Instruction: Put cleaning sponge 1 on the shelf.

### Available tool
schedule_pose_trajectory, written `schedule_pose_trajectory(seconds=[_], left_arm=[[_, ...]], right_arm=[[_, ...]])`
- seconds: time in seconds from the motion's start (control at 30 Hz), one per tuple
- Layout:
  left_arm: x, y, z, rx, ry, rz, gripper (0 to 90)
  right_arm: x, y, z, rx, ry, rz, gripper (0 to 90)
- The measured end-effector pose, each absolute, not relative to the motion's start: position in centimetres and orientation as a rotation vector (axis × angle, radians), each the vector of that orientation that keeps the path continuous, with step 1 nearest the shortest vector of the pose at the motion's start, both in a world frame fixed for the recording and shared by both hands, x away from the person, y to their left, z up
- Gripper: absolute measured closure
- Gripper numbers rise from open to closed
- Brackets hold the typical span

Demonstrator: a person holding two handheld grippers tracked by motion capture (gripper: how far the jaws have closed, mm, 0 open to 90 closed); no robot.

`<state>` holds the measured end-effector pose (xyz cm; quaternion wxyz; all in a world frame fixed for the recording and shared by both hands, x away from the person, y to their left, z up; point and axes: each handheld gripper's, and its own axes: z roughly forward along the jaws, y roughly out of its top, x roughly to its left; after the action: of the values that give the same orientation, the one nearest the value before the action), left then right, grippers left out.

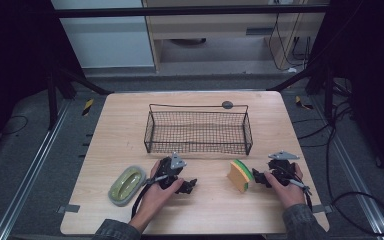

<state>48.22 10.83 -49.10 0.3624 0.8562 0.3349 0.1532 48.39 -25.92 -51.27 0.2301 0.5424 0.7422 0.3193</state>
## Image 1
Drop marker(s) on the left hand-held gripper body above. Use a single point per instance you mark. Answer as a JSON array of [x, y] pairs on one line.
[[166, 168]]

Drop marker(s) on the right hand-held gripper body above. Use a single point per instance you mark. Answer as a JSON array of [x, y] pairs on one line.
[[281, 166]]

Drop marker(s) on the yellow and green sponge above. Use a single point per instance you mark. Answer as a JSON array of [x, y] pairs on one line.
[[238, 176]]

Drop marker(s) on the person's left hand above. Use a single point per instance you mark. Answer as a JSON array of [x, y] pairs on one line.
[[156, 198]]

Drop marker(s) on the person's right hand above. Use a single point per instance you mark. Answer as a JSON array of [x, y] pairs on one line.
[[291, 195]]

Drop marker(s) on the grey tape strip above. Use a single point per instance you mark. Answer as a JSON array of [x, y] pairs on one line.
[[68, 208], [323, 209]]

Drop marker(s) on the yellow and black floor tape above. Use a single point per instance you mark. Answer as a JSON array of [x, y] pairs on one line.
[[87, 106], [301, 103]]

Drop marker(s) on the grey round table grommet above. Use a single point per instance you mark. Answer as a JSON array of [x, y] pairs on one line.
[[227, 105]]

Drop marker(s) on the black metal stand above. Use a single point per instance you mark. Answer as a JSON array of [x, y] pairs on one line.
[[52, 100], [328, 93]]

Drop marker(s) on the white cabinet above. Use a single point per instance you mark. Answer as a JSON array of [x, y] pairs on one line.
[[106, 40]]

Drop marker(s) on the light wooden desk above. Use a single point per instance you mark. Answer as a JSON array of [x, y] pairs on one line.
[[213, 25]]

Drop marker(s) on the metal floor rail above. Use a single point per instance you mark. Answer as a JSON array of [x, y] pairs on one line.
[[30, 173], [353, 173]]

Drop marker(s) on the black horizontal frame bar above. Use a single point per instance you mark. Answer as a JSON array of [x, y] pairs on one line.
[[180, 11]]

